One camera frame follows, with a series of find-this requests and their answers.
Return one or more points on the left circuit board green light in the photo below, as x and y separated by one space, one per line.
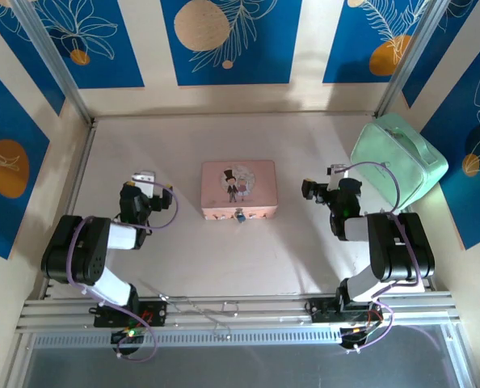
129 333

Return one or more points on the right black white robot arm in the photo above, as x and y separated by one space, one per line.
401 250

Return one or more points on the pink tin box with couple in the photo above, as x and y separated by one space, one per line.
260 182

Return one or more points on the aluminium front rail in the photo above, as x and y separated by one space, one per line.
264 311

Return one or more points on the grey metal panel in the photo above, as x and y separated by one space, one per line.
240 368

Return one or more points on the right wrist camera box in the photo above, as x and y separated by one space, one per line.
338 170

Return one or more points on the aluminium frame post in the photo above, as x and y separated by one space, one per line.
409 56
54 56

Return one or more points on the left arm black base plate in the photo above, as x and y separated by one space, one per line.
106 319

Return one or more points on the right circuit board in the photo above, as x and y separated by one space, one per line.
355 335

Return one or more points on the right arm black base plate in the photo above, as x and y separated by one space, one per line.
325 311

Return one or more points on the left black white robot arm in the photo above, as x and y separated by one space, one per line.
74 250

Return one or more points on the blue floral wall panel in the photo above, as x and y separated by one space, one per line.
5 36
353 48
5 210
458 40
466 202
240 60
114 48

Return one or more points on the mint green zip bag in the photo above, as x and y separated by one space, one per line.
385 149

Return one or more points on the small silver padlock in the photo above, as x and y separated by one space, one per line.
238 211

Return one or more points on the blue-headed key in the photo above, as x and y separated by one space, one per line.
239 219

